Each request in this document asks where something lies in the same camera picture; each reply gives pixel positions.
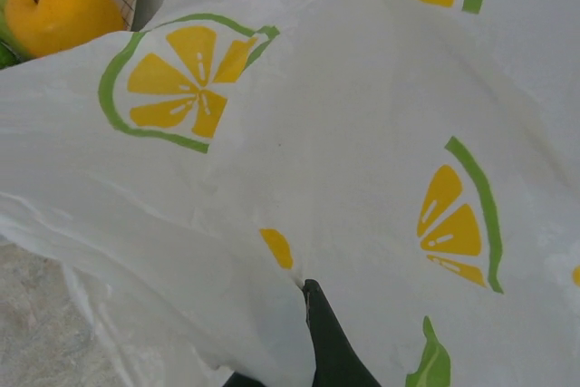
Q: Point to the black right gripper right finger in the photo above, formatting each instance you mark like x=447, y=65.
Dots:
x=335, y=351

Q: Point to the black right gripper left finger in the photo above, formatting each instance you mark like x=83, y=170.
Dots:
x=247, y=381

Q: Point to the white lemon-print plastic bag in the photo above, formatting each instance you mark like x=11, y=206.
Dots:
x=317, y=110

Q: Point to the yellow apple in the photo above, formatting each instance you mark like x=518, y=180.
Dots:
x=63, y=11

